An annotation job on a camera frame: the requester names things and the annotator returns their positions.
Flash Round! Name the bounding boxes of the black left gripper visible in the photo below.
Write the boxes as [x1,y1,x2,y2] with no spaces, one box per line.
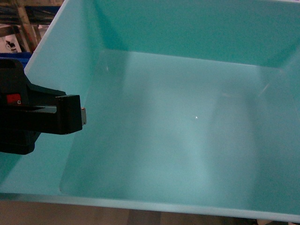
[0,59,86,155]

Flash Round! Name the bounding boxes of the light teal plastic bin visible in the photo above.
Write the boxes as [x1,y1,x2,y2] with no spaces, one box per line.
[0,0,300,222]

